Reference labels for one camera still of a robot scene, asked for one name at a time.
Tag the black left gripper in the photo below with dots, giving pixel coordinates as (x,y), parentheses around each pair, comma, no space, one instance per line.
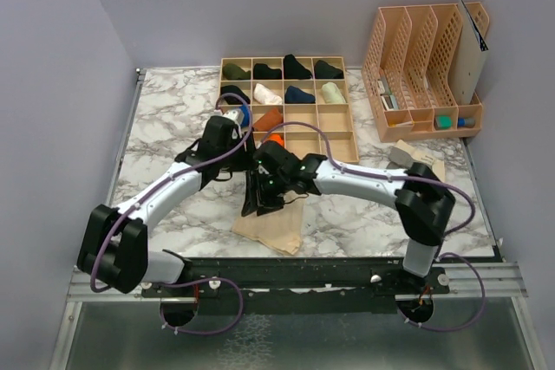
(245,161)

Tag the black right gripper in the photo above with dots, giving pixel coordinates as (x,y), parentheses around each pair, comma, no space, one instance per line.
(253,181)

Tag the beige boxer underwear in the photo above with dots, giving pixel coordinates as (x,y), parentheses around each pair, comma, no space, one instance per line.
(279,230)

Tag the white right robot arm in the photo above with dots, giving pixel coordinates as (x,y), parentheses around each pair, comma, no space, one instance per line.
(424,204)

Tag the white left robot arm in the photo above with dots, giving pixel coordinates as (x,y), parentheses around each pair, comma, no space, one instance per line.
(114,249)

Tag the grey underwear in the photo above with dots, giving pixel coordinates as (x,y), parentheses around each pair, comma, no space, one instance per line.
(402,156)

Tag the cream folded underwear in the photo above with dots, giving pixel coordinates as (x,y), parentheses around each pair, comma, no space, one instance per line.
(436,165)

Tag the blue rolled cloth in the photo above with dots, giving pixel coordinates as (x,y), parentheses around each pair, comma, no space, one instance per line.
(245,114)

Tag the black rolled cloth left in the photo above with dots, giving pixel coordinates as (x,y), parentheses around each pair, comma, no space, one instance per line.
(238,96)

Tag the black rolled cloth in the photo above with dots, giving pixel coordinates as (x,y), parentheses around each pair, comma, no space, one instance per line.
(238,96)
(294,69)
(262,71)

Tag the brown rolled cloth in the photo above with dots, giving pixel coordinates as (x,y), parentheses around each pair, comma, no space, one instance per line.
(269,120)

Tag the orange rolled cloth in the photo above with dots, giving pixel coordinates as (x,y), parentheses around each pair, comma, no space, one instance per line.
(275,137)

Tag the white rolled cloth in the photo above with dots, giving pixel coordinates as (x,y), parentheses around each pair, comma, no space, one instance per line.
(264,96)

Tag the olive green rolled cloth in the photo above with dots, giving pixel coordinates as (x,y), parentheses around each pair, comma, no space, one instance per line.
(233,72)

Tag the navy rolled cloth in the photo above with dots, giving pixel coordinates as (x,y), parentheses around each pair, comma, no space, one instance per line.
(295,95)

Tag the wooden compartment tray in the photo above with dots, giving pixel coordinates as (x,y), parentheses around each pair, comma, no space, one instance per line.
(307,128)

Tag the pale green rolled cloth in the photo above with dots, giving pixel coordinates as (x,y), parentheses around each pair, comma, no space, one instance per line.
(332,94)

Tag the dark green rolled cloth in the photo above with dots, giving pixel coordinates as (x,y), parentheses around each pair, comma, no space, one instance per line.
(325,71)

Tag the cards in rack slot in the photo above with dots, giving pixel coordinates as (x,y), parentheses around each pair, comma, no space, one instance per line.
(394,115)

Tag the pink file organizer rack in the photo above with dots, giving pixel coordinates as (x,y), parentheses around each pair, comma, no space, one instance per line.
(413,47)

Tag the blue grey cylinder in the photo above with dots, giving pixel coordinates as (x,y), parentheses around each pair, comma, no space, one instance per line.
(468,122)

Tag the grey folder in rack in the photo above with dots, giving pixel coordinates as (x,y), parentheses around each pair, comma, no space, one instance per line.
(470,53)

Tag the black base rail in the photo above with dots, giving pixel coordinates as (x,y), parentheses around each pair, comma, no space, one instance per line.
(272,286)

